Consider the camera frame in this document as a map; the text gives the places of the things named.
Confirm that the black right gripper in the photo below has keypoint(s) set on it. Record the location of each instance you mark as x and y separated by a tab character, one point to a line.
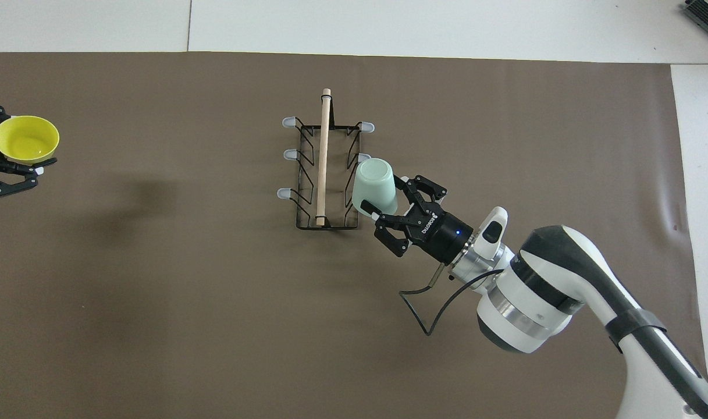
438	233

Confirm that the yellow plastic cup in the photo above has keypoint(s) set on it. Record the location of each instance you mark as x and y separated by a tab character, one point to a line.
27	139

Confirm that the pale green plastic cup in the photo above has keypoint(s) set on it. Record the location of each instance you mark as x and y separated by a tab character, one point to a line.
374	183

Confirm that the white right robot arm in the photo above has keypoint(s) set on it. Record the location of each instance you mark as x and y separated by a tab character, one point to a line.
534	302

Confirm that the brown table mat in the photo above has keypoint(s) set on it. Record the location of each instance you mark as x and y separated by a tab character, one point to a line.
214	320

